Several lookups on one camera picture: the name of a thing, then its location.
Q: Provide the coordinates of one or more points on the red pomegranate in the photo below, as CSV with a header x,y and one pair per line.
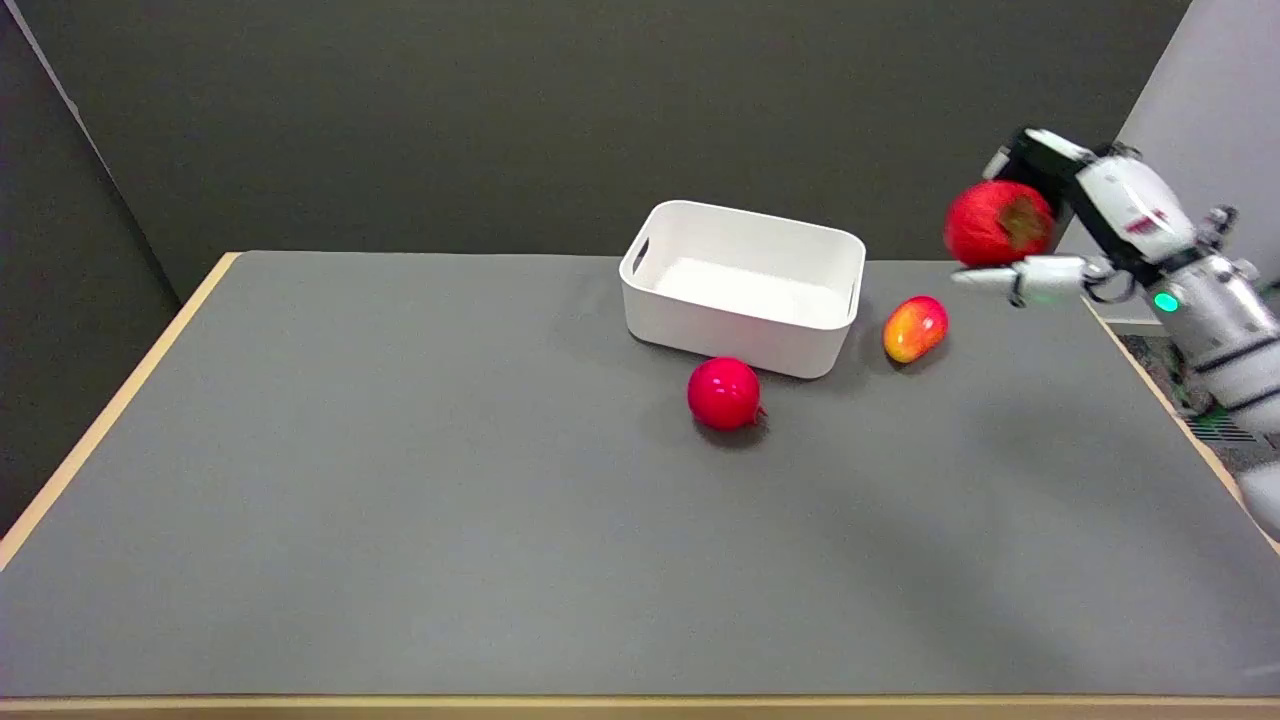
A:
x,y
725,393

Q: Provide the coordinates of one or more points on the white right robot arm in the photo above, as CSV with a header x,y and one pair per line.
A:
x,y
1225,330

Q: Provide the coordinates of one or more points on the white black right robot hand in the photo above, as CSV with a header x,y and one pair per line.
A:
x,y
1125,205

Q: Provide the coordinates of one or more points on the red yellow mango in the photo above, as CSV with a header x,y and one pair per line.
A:
x,y
914,328

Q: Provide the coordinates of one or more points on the red tomato with green stem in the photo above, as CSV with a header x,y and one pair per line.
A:
x,y
996,223

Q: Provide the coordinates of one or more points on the white plastic storage box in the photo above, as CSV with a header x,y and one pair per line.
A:
x,y
742,288

